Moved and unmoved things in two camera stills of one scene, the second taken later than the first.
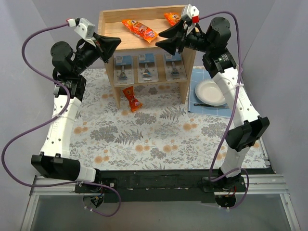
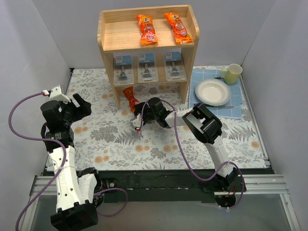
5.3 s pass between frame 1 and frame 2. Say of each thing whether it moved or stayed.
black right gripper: moved
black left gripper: moved
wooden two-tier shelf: stayed
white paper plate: stayed
